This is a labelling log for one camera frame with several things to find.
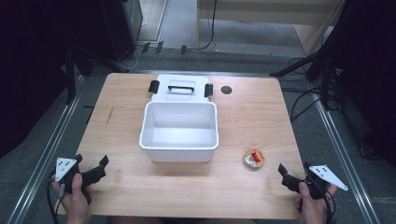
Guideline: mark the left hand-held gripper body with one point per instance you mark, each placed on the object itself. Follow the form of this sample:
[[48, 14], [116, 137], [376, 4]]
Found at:
[[64, 168]]

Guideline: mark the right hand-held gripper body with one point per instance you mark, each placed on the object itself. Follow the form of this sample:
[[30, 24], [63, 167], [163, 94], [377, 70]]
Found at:
[[325, 174]]

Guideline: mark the person's left hand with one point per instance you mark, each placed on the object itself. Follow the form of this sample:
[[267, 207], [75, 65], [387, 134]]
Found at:
[[75, 205]]

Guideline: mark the person's right hand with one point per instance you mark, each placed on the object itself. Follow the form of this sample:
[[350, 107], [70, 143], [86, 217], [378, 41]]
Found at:
[[313, 210]]

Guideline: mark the round tin with red label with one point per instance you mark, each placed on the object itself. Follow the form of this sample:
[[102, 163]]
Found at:
[[254, 159]]

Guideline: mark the black metal stand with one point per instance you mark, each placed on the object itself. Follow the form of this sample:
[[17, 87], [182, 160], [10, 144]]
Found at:
[[323, 71], [71, 77]]

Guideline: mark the white plastic storage box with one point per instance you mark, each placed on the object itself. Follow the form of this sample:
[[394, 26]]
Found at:
[[179, 130]]

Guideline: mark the dark curtain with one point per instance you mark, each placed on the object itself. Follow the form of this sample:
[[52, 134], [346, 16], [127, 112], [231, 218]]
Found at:
[[370, 77], [34, 62]]

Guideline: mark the round dark table grommet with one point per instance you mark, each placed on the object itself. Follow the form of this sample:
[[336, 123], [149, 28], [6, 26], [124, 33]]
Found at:
[[226, 90]]

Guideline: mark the black floor plug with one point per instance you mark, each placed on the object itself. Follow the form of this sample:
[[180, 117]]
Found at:
[[159, 47], [184, 49], [145, 47]]

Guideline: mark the black cabinet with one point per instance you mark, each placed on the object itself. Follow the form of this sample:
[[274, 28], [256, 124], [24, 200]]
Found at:
[[121, 28]]

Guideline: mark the light wooden furniture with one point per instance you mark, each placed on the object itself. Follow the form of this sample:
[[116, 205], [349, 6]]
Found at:
[[271, 12]]

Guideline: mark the metal floor rail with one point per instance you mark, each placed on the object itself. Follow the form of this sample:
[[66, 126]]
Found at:
[[345, 155], [46, 152]]

